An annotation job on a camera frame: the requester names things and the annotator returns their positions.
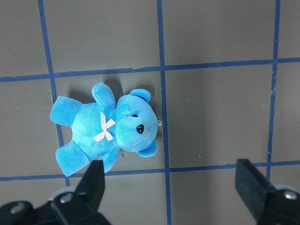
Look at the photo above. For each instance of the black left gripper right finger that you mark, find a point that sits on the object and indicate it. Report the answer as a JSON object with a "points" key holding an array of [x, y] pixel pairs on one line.
{"points": [[268, 204]]}

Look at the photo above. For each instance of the blue teddy bear plush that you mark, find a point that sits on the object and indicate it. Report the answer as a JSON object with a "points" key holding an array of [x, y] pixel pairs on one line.
{"points": [[104, 128]]}

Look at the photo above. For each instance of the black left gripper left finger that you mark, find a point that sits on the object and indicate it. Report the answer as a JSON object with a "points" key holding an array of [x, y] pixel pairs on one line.
{"points": [[68, 207]]}

